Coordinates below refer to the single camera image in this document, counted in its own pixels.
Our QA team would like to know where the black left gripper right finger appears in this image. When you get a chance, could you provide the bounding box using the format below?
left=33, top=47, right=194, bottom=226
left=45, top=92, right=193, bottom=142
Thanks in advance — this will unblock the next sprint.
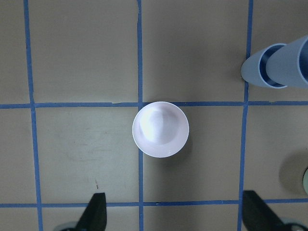
left=242, top=190, right=285, bottom=231

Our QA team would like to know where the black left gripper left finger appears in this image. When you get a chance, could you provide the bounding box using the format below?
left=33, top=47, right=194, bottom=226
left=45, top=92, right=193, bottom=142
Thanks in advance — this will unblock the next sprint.
left=75, top=193, right=106, bottom=231

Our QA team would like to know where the blue plastic cup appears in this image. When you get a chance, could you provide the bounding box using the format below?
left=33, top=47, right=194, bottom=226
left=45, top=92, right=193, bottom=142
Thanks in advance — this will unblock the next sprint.
left=266, top=36, right=308, bottom=89
left=241, top=43, right=287, bottom=89

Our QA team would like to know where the green plastic bowl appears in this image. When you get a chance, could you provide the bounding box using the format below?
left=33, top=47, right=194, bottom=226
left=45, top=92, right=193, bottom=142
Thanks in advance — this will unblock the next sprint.
left=303, top=169, right=308, bottom=194

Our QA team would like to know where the pink plastic bowl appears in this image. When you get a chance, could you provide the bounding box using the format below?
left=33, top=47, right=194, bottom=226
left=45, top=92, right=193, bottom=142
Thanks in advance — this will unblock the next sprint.
left=132, top=102, right=190, bottom=158

